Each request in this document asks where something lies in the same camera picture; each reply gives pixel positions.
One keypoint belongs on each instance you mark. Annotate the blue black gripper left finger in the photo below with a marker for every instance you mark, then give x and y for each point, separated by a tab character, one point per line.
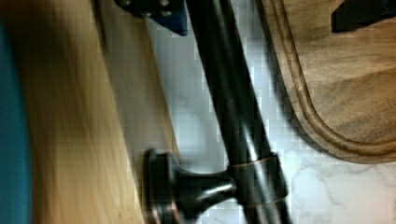
170	14

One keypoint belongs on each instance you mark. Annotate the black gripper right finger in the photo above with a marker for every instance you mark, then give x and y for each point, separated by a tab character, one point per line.
353	15

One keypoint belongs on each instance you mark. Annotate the blue round plate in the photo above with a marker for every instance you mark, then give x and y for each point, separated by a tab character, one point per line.
15	159

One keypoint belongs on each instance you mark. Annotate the black drawer handle bar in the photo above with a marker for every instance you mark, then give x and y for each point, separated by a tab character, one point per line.
254	176

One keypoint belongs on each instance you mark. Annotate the dark wooden cutting board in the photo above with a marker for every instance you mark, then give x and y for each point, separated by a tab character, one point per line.
341	85

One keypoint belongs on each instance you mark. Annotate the light wooden drawer cabinet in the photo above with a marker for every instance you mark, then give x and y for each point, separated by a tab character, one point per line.
94	103

